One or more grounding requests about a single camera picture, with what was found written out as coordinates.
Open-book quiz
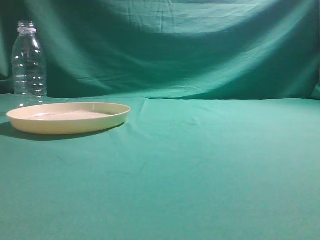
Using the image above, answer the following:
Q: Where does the cream plastic plate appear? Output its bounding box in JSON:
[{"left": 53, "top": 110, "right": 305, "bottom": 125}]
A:
[{"left": 6, "top": 102, "right": 131, "bottom": 135}]

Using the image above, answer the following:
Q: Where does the green cloth backdrop and tablecloth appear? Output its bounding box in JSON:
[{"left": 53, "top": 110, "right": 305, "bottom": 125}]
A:
[{"left": 0, "top": 0, "right": 320, "bottom": 240}]

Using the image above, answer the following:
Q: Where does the clear plastic bottle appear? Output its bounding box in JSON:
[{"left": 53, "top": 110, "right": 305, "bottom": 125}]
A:
[{"left": 11, "top": 20, "right": 48, "bottom": 108}]

